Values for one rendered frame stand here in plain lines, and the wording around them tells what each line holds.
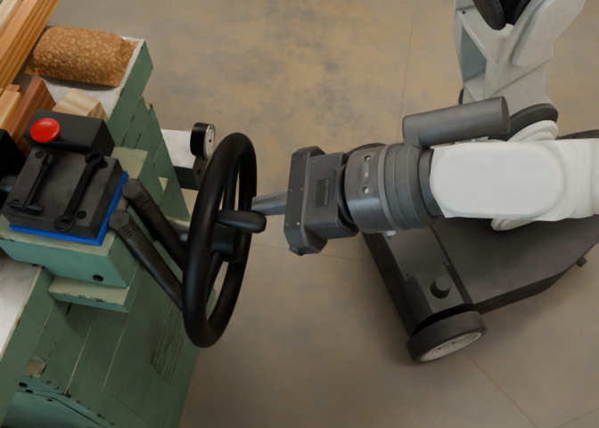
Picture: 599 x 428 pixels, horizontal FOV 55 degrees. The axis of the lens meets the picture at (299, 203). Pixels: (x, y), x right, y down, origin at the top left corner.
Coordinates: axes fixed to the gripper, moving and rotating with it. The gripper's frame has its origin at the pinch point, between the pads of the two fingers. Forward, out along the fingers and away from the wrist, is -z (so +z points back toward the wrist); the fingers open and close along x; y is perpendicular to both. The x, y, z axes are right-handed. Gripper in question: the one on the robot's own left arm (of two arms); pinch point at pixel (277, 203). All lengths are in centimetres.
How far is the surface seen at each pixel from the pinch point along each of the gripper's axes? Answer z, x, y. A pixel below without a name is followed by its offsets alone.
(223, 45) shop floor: -88, 102, -77
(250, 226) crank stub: -2.5, -3.0, 1.3
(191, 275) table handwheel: -7.8, -9.1, 3.8
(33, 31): -36.3, 25.9, 14.3
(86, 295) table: -21.0, -11.6, 6.8
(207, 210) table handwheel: -5.6, -2.2, 5.4
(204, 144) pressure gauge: -29.3, 21.3, -16.7
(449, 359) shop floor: -13, -3, -102
